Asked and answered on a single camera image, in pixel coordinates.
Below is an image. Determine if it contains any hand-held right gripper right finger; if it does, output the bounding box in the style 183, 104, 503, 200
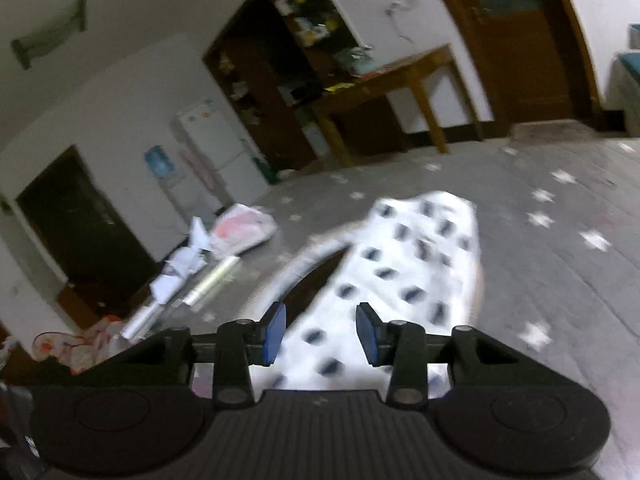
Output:
355, 302, 541, 407

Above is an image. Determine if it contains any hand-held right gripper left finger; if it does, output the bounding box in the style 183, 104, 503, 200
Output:
107, 301, 287, 407

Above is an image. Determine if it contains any white dotted garment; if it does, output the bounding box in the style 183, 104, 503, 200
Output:
243, 190, 485, 401

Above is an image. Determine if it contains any silver foil roll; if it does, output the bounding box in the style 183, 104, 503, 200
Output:
181, 255, 242, 307

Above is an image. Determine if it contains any white plastic bag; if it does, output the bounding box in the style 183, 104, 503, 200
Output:
209, 203, 278, 260

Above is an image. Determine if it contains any crumpled white paper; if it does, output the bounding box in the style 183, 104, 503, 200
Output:
150, 216, 213, 306

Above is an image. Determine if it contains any grey star-print blanket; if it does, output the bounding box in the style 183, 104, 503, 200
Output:
200, 135, 640, 480

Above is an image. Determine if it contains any water dispenser with blue bottle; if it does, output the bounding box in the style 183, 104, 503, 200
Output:
144, 146, 201, 221

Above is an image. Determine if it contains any white refrigerator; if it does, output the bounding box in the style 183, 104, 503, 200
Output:
172, 101, 271, 208

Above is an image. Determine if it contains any red floral cloth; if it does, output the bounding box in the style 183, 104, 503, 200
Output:
31, 316, 126, 377

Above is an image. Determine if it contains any dark doorway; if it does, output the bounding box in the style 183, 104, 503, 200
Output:
15, 145, 158, 306

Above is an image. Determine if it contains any wooden table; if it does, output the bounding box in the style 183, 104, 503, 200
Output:
310, 44, 485, 167

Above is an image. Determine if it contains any dark wooden shelf cabinet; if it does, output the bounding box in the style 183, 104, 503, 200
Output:
202, 0, 373, 185

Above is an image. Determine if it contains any brown wooden door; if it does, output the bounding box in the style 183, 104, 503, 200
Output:
422, 0, 603, 128

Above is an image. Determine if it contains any teal-topped cabinet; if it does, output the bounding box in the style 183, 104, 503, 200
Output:
602, 22, 640, 136

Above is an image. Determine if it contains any wall light fixture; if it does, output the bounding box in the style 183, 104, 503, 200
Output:
11, 0, 87, 71

